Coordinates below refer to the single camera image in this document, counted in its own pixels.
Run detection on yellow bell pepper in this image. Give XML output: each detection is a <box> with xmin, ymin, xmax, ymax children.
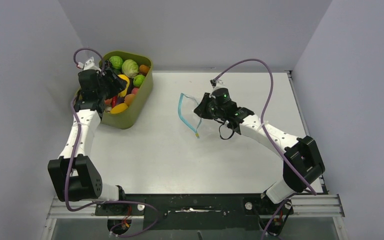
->
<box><xmin>118</xmin><ymin>74</ymin><xmax>131</xmax><ymax>98</ymax></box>

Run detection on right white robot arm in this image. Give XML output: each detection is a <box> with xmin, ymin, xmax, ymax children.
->
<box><xmin>193</xmin><ymin>87</ymin><xmax>326</xmax><ymax>214</ymax></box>

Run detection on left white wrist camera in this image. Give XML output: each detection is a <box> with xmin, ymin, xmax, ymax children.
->
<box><xmin>76</xmin><ymin>57</ymin><xmax>101</xmax><ymax>71</ymax></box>

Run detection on orange tangerine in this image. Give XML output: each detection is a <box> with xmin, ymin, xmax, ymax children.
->
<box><xmin>138</xmin><ymin>64</ymin><xmax>151</xmax><ymax>76</ymax></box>

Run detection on green cabbage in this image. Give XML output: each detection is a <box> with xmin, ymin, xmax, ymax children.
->
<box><xmin>121</xmin><ymin>59</ymin><xmax>140</xmax><ymax>78</ymax></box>

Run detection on green bumpy fruit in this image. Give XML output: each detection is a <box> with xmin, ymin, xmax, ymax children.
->
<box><xmin>108</xmin><ymin>55</ymin><xmax>124</xmax><ymax>70</ymax></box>

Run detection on olive green plastic bin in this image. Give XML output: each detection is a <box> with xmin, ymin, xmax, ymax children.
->
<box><xmin>71</xmin><ymin>50</ymin><xmax>154</xmax><ymax>130</ymax></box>

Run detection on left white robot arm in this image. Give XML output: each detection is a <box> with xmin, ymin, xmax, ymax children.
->
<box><xmin>47</xmin><ymin>69</ymin><xmax>127</xmax><ymax>203</ymax></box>

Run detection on yellow mango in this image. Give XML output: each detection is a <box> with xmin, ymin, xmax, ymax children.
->
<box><xmin>109</xmin><ymin>103</ymin><xmax>129</xmax><ymax>114</ymax></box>

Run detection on orange apricot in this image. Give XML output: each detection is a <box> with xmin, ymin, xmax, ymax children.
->
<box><xmin>123</xmin><ymin>94</ymin><xmax>136</xmax><ymax>106</ymax></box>

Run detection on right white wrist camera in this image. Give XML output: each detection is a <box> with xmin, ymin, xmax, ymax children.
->
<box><xmin>210</xmin><ymin>79</ymin><xmax>227</xmax><ymax>92</ymax></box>

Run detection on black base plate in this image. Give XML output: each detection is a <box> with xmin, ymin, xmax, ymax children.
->
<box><xmin>95</xmin><ymin>193</ymin><xmax>294</xmax><ymax>236</ymax></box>

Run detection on lime green fruit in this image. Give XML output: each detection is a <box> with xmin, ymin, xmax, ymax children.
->
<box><xmin>133</xmin><ymin>74</ymin><xmax>146</xmax><ymax>88</ymax></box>

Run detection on purple eggplant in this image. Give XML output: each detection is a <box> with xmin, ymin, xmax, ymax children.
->
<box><xmin>116</xmin><ymin>88</ymin><xmax>134</xmax><ymax>106</ymax></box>

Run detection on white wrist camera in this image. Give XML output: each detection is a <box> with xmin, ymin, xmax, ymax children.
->
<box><xmin>76</xmin><ymin>57</ymin><xmax>101</xmax><ymax>71</ymax></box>
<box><xmin>210</xmin><ymin>79</ymin><xmax>227</xmax><ymax>92</ymax></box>

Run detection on clear zip top bag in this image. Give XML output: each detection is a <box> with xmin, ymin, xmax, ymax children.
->
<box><xmin>177</xmin><ymin>92</ymin><xmax>219</xmax><ymax>139</ymax></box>

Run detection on red apple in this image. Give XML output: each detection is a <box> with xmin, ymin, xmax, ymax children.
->
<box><xmin>131</xmin><ymin>87</ymin><xmax>140</xmax><ymax>95</ymax></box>

